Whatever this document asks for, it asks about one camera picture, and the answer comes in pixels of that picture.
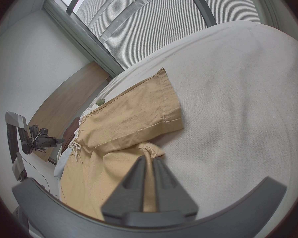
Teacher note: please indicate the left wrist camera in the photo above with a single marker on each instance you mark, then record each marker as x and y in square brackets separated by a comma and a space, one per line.
[44, 132]

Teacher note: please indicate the brown garment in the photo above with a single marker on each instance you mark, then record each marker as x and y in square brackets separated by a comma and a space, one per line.
[70, 132]

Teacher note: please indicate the pale blue garment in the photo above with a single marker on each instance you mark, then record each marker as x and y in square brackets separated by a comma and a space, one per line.
[62, 162]

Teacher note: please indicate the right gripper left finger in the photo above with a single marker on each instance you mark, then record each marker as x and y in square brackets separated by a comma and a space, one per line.
[131, 194]

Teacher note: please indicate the window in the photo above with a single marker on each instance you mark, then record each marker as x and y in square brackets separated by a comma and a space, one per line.
[151, 21]

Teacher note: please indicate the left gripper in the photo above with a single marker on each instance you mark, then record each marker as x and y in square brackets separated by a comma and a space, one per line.
[46, 142]

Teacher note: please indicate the green garment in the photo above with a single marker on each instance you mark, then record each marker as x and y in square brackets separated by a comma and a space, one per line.
[100, 102]

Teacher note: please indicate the bed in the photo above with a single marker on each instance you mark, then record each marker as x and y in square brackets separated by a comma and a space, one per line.
[238, 108]

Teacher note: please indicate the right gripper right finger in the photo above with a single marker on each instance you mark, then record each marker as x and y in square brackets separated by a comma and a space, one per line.
[171, 194]

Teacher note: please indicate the blue-green curtain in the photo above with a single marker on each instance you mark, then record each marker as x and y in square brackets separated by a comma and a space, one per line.
[89, 41]
[270, 4]

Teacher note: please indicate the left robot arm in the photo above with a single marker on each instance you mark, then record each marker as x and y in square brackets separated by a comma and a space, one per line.
[24, 142]

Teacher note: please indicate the tan shorts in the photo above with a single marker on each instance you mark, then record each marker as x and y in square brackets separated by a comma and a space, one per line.
[129, 123]

